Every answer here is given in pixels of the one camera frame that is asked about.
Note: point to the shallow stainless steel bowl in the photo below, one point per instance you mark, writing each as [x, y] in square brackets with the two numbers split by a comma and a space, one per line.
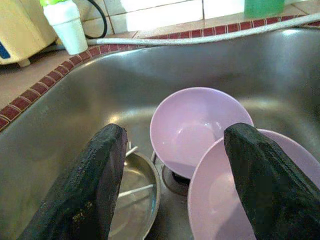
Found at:
[135, 220]

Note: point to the red tile sink border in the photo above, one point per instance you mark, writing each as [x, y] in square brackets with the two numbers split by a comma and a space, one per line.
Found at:
[40, 87]

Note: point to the cream water ionizer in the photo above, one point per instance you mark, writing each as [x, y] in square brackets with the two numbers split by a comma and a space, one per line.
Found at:
[22, 30]

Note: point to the green dish soap bottle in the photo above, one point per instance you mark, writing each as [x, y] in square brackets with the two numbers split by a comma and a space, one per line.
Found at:
[262, 8]

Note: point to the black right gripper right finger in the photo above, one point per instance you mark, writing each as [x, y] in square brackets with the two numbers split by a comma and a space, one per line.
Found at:
[275, 195]

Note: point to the purple plastic bowl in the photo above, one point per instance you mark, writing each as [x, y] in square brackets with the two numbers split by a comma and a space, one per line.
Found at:
[215, 200]
[190, 120]

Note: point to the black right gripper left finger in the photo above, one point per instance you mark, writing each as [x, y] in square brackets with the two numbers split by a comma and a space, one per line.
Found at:
[82, 195]

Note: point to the stainless steel sink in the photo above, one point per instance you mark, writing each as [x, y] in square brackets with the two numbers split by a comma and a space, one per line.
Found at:
[75, 95]

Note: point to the white bottle with green cap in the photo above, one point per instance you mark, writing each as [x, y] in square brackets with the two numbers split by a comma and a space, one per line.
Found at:
[67, 30]

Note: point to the metal sink drain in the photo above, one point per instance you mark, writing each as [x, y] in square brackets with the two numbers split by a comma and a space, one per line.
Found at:
[175, 182]

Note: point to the silver metal utensil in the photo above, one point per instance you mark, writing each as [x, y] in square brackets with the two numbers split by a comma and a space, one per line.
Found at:
[136, 191]
[132, 150]

